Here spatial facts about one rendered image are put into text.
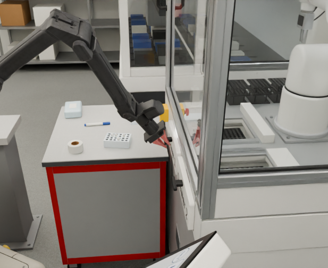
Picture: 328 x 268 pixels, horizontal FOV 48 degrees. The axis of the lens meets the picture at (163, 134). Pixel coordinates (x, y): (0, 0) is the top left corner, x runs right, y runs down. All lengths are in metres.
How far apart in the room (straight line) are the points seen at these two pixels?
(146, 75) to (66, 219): 0.97
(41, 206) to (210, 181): 1.88
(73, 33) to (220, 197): 0.62
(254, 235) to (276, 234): 0.07
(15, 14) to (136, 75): 3.28
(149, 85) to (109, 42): 3.43
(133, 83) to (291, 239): 1.42
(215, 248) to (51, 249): 1.82
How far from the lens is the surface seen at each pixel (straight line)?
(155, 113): 1.39
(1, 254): 2.06
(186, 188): 1.23
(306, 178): 1.11
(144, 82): 2.29
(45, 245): 2.44
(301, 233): 1.24
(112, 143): 1.78
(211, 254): 0.66
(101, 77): 1.25
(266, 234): 1.19
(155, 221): 1.96
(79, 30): 1.13
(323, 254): 1.34
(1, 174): 2.19
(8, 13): 5.37
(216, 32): 0.84
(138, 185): 1.81
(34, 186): 2.95
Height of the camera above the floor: 1.66
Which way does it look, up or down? 28 degrees down
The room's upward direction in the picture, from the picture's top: straight up
